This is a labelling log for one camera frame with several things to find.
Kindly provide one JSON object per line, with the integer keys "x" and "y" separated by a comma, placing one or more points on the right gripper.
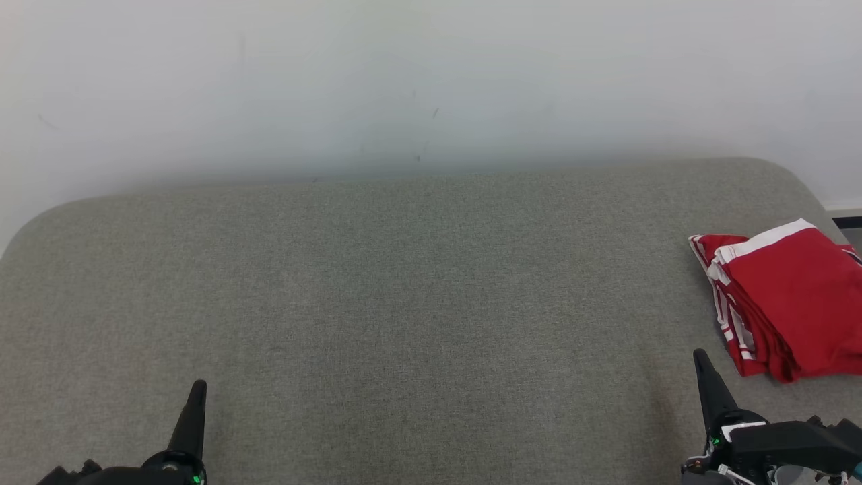
{"x": 794, "y": 444}

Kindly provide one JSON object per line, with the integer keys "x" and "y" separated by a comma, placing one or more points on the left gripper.
{"x": 135, "y": 475}

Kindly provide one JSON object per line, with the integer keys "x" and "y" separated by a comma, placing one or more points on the red basketball jersey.
{"x": 731, "y": 323}

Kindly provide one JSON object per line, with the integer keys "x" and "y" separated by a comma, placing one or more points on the red shorts with white stripe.
{"x": 801, "y": 303}

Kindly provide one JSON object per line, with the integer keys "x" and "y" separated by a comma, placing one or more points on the dark wall baseboard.
{"x": 848, "y": 222}

